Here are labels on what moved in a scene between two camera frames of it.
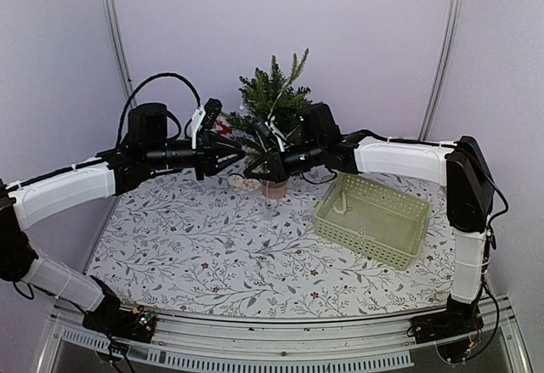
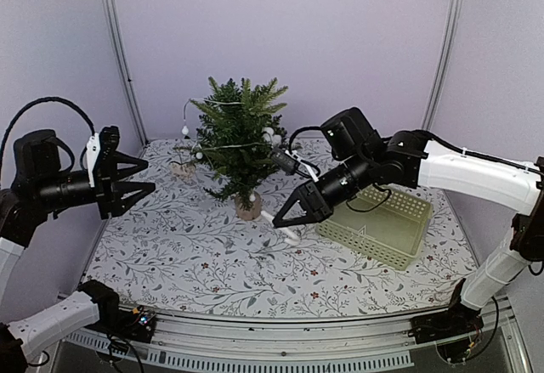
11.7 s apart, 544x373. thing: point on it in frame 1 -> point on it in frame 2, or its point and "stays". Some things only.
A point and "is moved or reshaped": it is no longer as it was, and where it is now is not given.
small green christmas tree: x=270 y=96 is moved or reshaped
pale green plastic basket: x=374 y=221 stays
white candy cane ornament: x=344 y=205 -> x=286 y=234
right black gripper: x=276 y=167 -> x=316 y=207
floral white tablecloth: x=212 y=244 stays
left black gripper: x=207 y=155 -> x=106 y=164
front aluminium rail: x=363 y=341 stays
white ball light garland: x=271 y=110 -> x=269 y=133
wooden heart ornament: x=241 y=183 is moved or reshaped
